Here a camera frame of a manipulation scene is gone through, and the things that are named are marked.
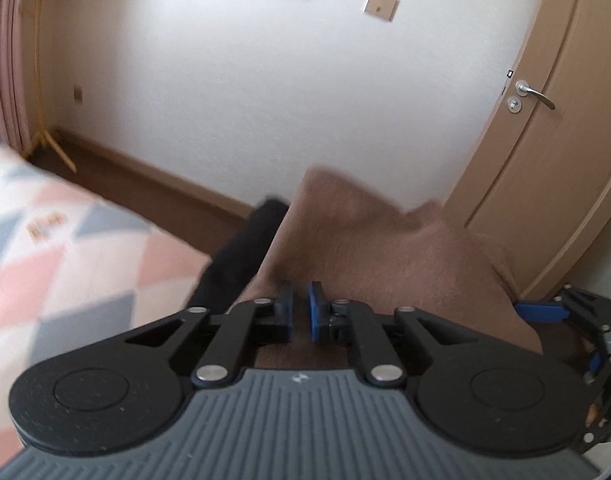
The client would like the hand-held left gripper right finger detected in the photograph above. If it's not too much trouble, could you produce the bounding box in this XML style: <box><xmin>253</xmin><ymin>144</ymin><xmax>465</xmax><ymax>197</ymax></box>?
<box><xmin>307</xmin><ymin>281</ymin><xmax>482</xmax><ymax>389</ymax></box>

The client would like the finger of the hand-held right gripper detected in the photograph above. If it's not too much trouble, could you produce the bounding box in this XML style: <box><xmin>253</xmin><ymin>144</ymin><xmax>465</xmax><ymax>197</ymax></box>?
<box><xmin>515</xmin><ymin>285</ymin><xmax>611</xmax><ymax>357</ymax></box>
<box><xmin>571</xmin><ymin>350</ymin><xmax>611</xmax><ymax>456</ymax></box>

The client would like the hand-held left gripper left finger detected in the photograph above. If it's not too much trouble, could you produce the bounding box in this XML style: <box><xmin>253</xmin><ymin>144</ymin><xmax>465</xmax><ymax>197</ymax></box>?
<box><xmin>124</xmin><ymin>281</ymin><xmax>297</xmax><ymax>389</ymax></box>

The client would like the brown garment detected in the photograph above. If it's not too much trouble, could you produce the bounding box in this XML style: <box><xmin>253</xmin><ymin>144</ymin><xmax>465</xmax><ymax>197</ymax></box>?
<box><xmin>230</xmin><ymin>166</ymin><xmax>544</xmax><ymax>372</ymax></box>

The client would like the black garment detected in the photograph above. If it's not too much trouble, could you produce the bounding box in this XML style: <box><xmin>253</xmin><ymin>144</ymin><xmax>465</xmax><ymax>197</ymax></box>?
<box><xmin>188</xmin><ymin>196</ymin><xmax>292</xmax><ymax>312</ymax></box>

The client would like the wooden door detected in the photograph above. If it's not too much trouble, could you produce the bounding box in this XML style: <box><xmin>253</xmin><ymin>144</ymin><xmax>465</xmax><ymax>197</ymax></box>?
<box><xmin>444</xmin><ymin>0</ymin><xmax>611</xmax><ymax>306</ymax></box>

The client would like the wooden baseboard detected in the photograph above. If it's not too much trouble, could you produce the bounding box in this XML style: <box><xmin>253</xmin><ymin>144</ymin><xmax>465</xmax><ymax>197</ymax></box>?
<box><xmin>54</xmin><ymin>127</ymin><xmax>257</xmax><ymax>222</ymax></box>

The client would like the pink grey patterned bed blanket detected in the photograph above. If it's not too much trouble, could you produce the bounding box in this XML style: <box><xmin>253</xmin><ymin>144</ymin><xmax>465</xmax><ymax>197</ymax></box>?
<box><xmin>0</xmin><ymin>140</ymin><xmax>214</xmax><ymax>467</ymax></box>

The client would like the yellow wooden coat rack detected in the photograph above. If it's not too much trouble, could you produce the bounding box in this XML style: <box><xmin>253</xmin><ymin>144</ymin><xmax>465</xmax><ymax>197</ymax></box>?
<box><xmin>24</xmin><ymin>0</ymin><xmax>79</xmax><ymax>173</ymax></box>

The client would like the pink curtain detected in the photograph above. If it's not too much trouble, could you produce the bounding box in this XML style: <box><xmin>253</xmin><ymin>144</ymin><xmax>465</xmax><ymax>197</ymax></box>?
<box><xmin>0</xmin><ymin>0</ymin><xmax>42</xmax><ymax>157</ymax></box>

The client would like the metal door handle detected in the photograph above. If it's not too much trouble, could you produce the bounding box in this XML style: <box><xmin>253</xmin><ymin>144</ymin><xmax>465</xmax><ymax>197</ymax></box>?
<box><xmin>515</xmin><ymin>79</ymin><xmax>556</xmax><ymax>111</ymax></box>

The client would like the beige wall plate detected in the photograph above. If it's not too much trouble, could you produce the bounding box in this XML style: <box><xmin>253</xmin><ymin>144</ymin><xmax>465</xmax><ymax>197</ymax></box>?
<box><xmin>363</xmin><ymin>0</ymin><xmax>401</xmax><ymax>23</ymax></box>

